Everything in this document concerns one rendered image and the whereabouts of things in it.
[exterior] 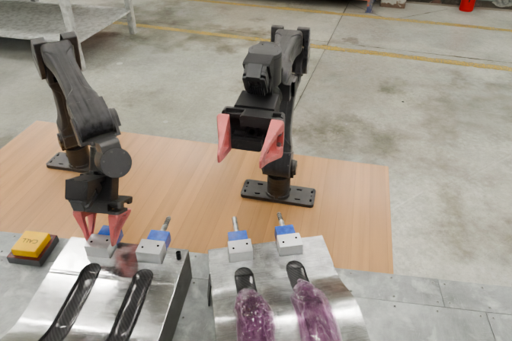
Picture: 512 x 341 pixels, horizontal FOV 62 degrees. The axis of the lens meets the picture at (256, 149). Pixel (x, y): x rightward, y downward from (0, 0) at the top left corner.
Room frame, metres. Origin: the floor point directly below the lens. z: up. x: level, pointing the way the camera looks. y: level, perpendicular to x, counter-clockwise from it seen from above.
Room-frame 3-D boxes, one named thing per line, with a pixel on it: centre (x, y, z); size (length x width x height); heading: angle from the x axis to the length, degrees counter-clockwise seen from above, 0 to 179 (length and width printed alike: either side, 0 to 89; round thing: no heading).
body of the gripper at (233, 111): (0.61, 0.00, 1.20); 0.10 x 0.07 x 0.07; 77
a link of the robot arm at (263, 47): (0.70, -0.03, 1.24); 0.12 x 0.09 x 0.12; 167
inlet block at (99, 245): (0.65, 0.31, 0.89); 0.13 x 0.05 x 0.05; 172
